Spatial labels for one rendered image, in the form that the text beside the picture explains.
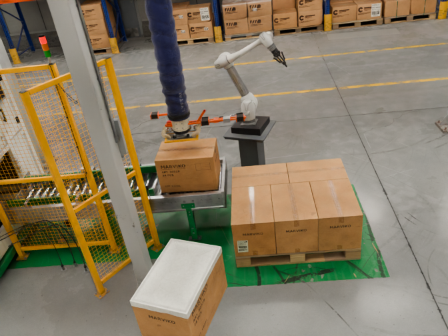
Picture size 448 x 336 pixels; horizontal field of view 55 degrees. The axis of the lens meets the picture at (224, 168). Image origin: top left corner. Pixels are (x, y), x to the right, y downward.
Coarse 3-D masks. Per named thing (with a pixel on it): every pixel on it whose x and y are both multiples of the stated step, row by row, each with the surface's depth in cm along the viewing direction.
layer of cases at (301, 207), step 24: (240, 168) 478; (264, 168) 473; (288, 168) 467; (312, 168) 462; (336, 168) 456; (240, 192) 440; (264, 192) 435; (288, 192) 430; (312, 192) 426; (336, 192) 421; (240, 216) 407; (264, 216) 403; (288, 216) 399; (312, 216) 395; (336, 216) 391; (360, 216) 389; (240, 240) 408; (264, 240) 407; (288, 240) 406; (312, 240) 406; (336, 240) 405; (360, 240) 404
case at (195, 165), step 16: (176, 144) 458; (192, 144) 454; (208, 144) 450; (160, 160) 433; (176, 160) 432; (192, 160) 430; (208, 160) 429; (160, 176) 444; (176, 176) 442; (192, 176) 441; (208, 176) 439
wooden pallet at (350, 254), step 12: (276, 252) 418; (300, 252) 414; (312, 252) 413; (324, 252) 413; (336, 252) 425; (348, 252) 412; (360, 252) 412; (240, 264) 424; (252, 264) 425; (264, 264) 423; (276, 264) 423
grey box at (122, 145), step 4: (116, 120) 328; (116, 124) 329; (120, 124) 333; (116, 128) 331; (120, 128) 332; (120, 132) 333; (120, 136) 335; (120, 140) 337; (124, 140) 340; (120, 144) 339; (124, 144) 339; (120, 148) 340; (124, 148) 340; (120, 152) 342; (124, 152) 342
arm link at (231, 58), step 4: (268, 32) 468; (272, 36) 466; (252, 44) 474; (256, 44) 474; (244, 48) 472; (248, 48) 472; (252, 48) 475; (236, 52) 473; (240, 52) 471; (244, 52) 471; (228, 56) 474; (232, 56) 472; (236, 56) 472; (240, 56) 473; (228, 60) 474; (232, 60) 474
